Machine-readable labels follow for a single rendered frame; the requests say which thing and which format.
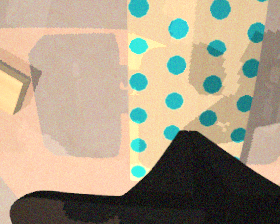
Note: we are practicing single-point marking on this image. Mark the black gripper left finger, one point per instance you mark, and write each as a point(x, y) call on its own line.
point(165, 195)

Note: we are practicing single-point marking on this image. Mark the cream strip with teal polka dots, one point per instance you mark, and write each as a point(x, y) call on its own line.
point(191, 66)

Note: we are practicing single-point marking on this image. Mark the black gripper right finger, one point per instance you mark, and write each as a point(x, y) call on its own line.
point(231, 192)

